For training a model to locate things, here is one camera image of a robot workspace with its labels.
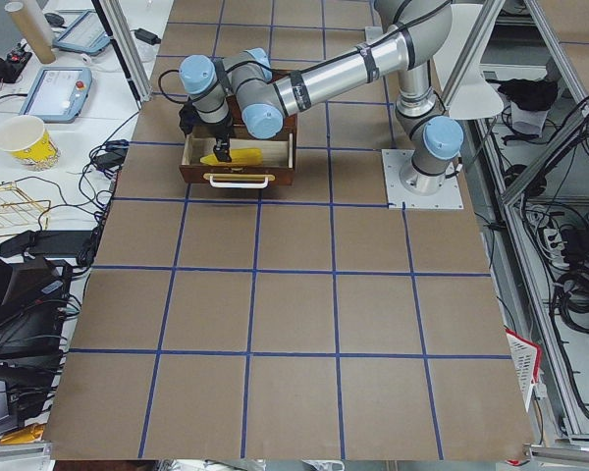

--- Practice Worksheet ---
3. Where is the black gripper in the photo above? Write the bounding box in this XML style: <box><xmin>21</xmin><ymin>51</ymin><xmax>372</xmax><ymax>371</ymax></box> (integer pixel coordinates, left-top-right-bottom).
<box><xmin>179</xmin><ymin>101</ymin><xmax>235</xmax><ymax>162</ymax></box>

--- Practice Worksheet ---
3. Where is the yellow corn cob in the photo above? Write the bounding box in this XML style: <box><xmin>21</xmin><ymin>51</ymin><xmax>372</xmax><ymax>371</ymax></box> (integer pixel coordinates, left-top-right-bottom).
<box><xmin>199</xmin><ymin>147</ymin><xmax>263</xmax><ymax>167</ymax></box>

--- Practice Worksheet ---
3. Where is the light wood drawer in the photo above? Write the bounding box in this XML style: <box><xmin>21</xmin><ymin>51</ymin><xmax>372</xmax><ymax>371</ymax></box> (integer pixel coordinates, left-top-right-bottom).
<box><xmin>180</xmin><ymin>123</ymin><xmax>297</xmax><ymax>188</ymax></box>

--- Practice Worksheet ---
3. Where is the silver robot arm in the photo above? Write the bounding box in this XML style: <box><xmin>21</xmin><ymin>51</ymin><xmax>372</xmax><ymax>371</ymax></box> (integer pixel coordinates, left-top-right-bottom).
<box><xmin>179</xmin><ymin>1</ymin><xmax>453</xmax><ymax>163</ymax></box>

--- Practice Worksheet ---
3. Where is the black power adapter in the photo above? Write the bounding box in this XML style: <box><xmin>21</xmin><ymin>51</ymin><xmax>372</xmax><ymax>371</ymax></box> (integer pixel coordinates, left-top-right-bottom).
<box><xmin>134</xmin><ymin>27</ymin><xmax>161</xmax><ymax>45</ymax></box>

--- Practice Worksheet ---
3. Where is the lower teach pendant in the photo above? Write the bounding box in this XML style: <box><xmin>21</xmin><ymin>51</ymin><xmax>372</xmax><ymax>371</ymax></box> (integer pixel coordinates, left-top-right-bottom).
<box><xmin>20</xmin><ymin>67</ymin><xmax>92</xmax><ymax>124</ymax></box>

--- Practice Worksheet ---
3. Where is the teach pendant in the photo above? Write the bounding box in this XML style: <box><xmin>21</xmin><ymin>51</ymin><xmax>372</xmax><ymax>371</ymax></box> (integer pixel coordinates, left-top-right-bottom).
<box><xmin>20</xmin><ymin>67</ymin><xmax>92</xmax><ymax>124</ymax></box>
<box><xmin>53</xmin><ymin>10</ymin><xmax>110</xmax><ymax>55</ymax></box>

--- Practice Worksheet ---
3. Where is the upper teach pendant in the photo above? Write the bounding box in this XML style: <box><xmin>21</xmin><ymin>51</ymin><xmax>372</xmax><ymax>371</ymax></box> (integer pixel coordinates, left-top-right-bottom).
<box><xmin>53</xmin><ymin>10</ymin><xmax>110</xmax><ymax>55</ymax></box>

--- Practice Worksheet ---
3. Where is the popcorn paper bucket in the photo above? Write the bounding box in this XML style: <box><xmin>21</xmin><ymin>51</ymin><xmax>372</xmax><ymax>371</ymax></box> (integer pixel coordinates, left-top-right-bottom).
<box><xmin>0</xmin><ymin>115</ymin><xmax>61</xmax><ymax>170</ymax></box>

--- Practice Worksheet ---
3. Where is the cardboard tube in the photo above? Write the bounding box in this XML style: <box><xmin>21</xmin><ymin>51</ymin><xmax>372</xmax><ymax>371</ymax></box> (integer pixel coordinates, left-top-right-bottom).
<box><xmin>4</xmin><ymin>0</ymin><xmax>56</xmax><ymax>65</ymax></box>

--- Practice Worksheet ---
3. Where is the red white basket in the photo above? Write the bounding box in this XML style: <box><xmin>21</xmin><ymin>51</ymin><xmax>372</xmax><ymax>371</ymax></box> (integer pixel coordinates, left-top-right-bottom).
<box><xmin>506</xmin><ymin>329</ymin><xmax>542</xmax><ymax>410</ymax></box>

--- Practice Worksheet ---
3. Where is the aluminium frame post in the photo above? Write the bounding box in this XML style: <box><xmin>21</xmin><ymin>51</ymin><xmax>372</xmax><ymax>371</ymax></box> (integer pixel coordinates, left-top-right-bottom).
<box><xmin>92</xmin><ymin>0</ymin><xmax>152</xmax><ymax>103</ymax></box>

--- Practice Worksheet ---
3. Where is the gold wire rack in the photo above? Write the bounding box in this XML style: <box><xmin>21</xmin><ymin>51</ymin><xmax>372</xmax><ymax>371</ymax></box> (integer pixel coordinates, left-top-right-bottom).
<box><xmin>0</xmin><ymin>183</ymin><xmax>50</xmax><ymax>237</ymax></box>

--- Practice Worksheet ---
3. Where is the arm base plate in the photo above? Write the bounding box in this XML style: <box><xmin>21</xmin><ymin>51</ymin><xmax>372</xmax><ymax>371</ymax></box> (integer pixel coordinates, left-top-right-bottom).
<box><xmin>382</xmin><ymin>149</ymin><xmax>463</xmax><ymax>211</ymax></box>

